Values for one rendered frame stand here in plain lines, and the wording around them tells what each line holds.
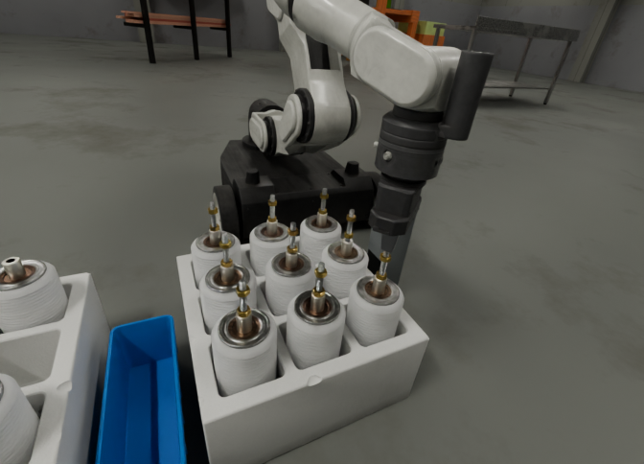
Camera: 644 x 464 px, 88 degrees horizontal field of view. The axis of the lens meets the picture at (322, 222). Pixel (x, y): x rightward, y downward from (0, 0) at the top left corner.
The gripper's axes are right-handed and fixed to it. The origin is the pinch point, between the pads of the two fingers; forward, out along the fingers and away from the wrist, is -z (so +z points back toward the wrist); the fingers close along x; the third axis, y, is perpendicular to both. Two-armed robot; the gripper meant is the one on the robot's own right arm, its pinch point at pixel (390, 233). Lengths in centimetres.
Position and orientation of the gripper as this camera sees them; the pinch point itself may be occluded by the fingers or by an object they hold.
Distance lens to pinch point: 53.7
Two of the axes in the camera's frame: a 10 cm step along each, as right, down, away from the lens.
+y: -8.9, -2.9, 3.5
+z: 0.9, -8.6, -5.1
